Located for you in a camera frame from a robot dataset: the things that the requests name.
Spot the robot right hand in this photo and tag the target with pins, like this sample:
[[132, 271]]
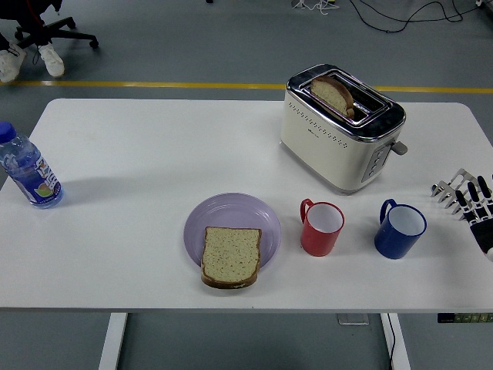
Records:
[[481, 227]]

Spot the blue enamel cup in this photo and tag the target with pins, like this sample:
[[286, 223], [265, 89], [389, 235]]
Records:
[[394, 246]]

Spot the red enamel cup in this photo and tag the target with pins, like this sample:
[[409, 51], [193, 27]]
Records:
[[317, 243]]

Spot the rounded bread slice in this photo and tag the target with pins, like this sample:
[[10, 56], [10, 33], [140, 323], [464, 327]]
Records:
[[331, 94]]

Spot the flat square bread slice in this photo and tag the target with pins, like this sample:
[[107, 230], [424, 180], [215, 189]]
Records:
[[231, 256]]

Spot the silver metal toast rack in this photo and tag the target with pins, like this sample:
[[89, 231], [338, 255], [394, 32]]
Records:
[[443, 190]]

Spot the black table control panel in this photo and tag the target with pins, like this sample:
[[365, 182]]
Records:
[[466, 318]]

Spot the white table leg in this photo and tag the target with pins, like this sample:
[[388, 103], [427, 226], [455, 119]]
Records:
[[400, 343], [113, 339]]

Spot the cream and chrome toaster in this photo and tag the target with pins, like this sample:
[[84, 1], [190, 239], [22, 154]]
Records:
[[327, 154]]

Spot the purple round plate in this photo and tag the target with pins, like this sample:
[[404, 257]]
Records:
[[231, 210]]

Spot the plastic bottle with blue cap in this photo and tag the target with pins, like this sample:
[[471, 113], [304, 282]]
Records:
[[31, 173]]

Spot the black office chair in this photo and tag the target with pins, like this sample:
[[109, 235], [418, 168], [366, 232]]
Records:
[[65, 34]]

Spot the white shoe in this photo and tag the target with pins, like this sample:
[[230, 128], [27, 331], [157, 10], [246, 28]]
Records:
[[9, 65], [52, 61]]

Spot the grey bracket under table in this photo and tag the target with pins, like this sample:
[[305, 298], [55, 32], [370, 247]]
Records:
[[352, 320]]

